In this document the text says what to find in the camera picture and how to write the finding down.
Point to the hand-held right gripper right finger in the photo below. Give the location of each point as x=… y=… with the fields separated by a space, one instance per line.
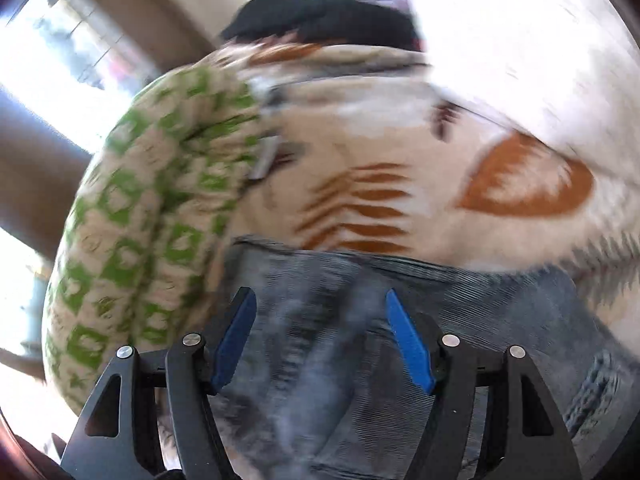
x=410 y=345

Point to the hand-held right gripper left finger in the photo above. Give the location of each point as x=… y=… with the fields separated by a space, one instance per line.
x=235 y=340

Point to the blue denim pants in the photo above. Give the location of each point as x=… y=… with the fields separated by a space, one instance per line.
x=325 y=320

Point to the green checked blanket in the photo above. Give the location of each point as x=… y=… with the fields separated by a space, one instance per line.
x=130 y=240

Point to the floral leaf bedsheet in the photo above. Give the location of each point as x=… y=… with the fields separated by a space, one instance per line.
x=380 y=130

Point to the black cloth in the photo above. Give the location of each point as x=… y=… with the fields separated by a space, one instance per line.
x=325 y=15

